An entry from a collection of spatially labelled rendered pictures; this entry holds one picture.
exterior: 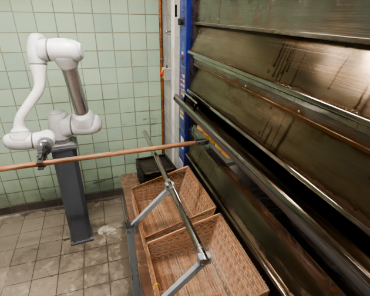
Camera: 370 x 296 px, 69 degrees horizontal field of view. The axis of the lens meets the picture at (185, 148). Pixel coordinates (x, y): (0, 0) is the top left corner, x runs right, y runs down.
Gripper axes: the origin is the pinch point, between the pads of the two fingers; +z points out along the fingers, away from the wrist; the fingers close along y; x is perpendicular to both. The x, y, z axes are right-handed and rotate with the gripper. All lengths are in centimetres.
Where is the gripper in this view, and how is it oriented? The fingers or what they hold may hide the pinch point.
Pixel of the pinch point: (40, 163)
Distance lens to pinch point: 169.0
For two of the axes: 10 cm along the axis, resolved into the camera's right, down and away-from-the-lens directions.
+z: 3.3, 4.3, -8.4
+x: -9.4, 1.3, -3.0
